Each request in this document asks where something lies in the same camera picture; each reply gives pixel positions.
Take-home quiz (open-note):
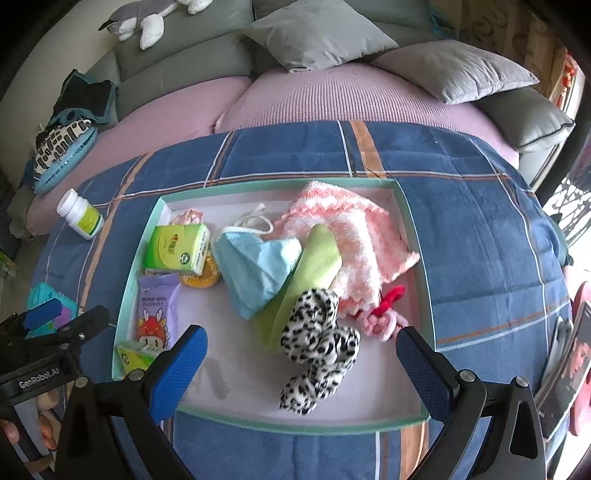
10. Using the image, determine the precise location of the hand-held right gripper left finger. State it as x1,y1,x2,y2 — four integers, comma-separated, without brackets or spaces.
53,324,209,480

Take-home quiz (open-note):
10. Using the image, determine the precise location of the red hanging ornament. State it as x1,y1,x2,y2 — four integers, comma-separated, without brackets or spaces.
561,55,580,112

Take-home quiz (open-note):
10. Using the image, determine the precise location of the white box lid teal rim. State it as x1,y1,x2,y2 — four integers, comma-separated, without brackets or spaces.
112,178,435,435

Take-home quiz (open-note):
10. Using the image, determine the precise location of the light green cloth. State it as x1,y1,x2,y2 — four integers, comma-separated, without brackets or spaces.
253,224,342,352

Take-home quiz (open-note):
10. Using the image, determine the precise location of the teal plastic toy case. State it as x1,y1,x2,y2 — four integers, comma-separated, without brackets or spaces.
27,281,79,340

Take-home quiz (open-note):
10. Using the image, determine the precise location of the pink white fluffy towel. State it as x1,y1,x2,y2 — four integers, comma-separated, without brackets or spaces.
274,180,421,315

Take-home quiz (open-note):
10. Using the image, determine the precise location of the pink cloth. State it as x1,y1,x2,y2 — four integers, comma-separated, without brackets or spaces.
567,281,591,437

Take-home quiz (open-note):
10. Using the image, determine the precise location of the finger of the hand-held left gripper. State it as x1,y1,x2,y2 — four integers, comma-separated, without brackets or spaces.
0,298,64,344
0,305,112,357

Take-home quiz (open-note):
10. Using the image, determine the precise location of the round yellow compact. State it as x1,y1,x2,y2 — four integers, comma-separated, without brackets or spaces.
179,256,221,289

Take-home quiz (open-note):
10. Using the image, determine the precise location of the patterned beige curtain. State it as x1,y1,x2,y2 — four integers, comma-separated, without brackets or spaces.
457,0,578,112

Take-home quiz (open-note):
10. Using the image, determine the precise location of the grey square pillow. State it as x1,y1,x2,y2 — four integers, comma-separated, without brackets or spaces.
241,0,400,71
369,46,541,106

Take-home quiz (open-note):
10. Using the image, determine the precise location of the white pill bottle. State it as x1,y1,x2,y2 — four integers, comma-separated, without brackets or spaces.
56,188,105,241

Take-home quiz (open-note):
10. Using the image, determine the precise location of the leopard print scrunchie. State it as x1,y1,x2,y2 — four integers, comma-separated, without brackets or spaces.
278,287,361,416

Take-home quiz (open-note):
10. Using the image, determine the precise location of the person's left hand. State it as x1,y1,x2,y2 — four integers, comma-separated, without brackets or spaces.
0,392,63,450

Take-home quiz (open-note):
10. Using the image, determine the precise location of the pink ribbed seat cover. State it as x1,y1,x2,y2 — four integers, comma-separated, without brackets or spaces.
25,76,252,236
215,62,520,167

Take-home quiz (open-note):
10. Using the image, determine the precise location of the blue face mask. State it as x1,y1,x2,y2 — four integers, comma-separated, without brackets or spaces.
211,203,303,321

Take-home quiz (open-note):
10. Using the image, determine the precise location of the blue plaid blanket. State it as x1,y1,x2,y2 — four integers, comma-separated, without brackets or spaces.
34,119,575,480

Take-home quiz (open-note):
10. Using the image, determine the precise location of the blue black-white patterned cushion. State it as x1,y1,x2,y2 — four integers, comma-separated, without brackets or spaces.
32,117,99,195

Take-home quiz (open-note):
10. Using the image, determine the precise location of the red pink chenille hair tie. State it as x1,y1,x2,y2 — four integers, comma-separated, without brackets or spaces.
348,285,407,343

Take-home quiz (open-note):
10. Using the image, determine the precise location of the small yellow-green tissue pack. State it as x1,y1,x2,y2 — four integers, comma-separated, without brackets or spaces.
115,340,161,381

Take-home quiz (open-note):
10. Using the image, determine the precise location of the black metal railing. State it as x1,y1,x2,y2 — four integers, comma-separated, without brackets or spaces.
540,173,591,250

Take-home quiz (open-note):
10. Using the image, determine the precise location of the grey sofa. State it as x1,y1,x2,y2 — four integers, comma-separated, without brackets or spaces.
9,0,578,232

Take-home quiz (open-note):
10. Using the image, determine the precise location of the dark clothes pile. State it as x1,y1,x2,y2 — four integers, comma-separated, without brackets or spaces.
50,69,116,127

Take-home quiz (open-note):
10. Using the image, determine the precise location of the grey white plush dog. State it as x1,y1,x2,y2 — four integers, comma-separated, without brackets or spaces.
98,0,213,51

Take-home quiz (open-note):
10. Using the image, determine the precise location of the purple wet wipes pack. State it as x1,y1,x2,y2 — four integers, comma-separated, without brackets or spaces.
134,273,182,356

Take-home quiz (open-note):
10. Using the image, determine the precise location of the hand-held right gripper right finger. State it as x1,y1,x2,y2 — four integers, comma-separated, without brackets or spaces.
396,325,548,480

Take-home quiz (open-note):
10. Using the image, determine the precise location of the green tissue pack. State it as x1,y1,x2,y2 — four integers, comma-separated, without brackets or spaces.
143,224,212,276

